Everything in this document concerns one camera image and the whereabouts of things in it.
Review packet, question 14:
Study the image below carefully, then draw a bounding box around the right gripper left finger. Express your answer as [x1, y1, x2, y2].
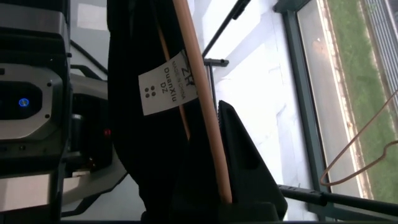
[169, 136, 224, 222]

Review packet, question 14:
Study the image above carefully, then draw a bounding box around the black clothes rack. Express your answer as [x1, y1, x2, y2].
[201, 0, 398, 217]

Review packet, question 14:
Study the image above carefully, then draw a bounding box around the pink clothes hanger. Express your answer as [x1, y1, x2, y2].
[320, 90, 398, 187]
[155, 0, 233, 205]

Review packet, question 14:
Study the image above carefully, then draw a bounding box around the black garment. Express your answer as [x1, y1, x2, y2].
[106, 0, 220, 222]

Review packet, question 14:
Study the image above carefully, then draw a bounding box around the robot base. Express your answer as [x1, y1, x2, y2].
[0, 0, 128, 222]

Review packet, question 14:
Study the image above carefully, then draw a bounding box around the window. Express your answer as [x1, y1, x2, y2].
[273, 0, 398, 218]

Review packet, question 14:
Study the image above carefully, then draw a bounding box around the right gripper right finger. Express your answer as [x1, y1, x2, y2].
[217, 100, 289, 222]

